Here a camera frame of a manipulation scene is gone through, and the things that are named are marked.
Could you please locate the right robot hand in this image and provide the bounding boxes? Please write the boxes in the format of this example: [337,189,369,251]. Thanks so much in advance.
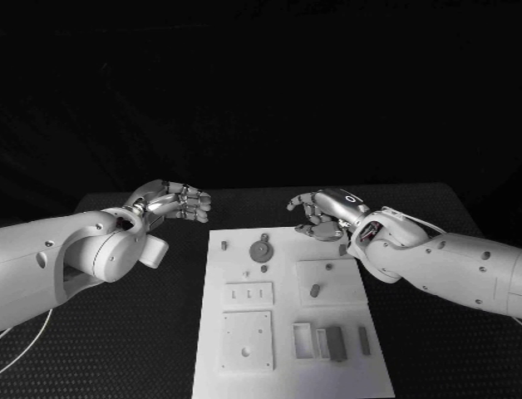
[285,187,372,243]

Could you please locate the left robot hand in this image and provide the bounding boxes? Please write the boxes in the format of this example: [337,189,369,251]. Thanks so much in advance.
[124,179,213,224]

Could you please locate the white task board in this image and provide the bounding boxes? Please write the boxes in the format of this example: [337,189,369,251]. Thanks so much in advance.
[190,226,396,399]

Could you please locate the grey gear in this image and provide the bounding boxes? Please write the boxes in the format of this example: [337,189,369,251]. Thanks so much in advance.
[248,239,275,264]

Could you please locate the grey long bar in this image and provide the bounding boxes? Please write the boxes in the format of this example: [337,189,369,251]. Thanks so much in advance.
[356,326,372,357]

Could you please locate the grey rectangular block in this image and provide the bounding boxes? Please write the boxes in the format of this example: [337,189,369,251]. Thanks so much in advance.
[324,326,349,363]

